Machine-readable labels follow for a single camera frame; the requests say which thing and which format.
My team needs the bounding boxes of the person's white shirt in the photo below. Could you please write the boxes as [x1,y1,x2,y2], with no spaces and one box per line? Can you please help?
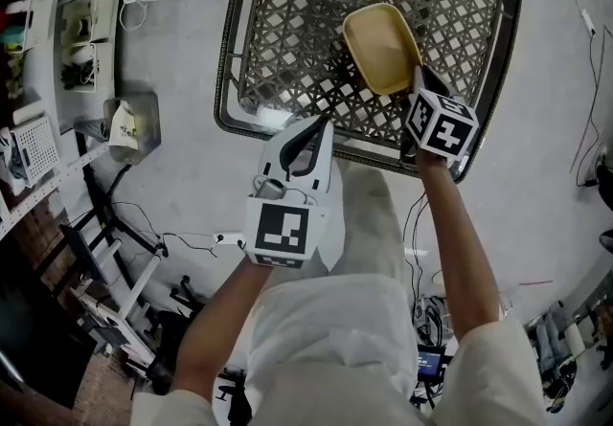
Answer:
[131,273,550,426]

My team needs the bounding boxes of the person's right forearm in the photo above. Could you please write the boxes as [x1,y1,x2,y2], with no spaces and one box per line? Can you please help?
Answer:
[415,148,502,345]

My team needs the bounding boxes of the white shelving unit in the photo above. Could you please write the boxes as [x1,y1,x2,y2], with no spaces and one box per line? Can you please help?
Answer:
[0,0,124,243]

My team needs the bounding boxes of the yellow rectangular dish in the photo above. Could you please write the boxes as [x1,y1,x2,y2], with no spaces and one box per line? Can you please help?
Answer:
[342,2,422,96]

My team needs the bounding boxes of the white power strip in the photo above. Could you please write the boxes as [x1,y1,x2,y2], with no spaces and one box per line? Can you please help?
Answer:
[579,7,598,35]

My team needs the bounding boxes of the person's beige trousers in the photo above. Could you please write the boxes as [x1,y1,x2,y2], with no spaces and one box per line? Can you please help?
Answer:
[313,158,409,282]

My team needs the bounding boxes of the white perforated box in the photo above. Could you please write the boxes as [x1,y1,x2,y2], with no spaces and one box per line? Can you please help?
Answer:
[9,115,61,189]

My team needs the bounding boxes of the black metal stand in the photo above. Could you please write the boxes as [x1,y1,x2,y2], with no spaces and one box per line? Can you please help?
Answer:
[74,131,170,320]

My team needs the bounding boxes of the black lattice table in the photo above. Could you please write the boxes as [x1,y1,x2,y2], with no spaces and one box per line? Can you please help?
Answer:
[213,0,526,186]

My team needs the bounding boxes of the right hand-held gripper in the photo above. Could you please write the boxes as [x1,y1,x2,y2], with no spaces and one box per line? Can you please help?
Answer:
[399,65,480,176]

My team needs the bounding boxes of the white printed bag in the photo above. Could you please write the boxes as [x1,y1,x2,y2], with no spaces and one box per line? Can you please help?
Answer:
[108,101,140,148]

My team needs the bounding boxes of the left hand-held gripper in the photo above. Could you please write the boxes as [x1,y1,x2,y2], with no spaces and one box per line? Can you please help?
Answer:
[241,116,335,271]

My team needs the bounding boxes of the metal floor tray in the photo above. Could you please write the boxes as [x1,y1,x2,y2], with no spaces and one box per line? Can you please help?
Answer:
[102,92,162,165]

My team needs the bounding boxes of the person's left forearm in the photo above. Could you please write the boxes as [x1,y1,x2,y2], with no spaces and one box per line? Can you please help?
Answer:
[171,256,275,396]

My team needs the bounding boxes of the white looped cable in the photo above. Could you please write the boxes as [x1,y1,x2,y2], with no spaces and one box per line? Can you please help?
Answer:
[118,0,148,33]

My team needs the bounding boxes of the small blue screen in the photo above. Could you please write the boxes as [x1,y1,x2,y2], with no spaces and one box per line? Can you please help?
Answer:
[416,345,449,382]

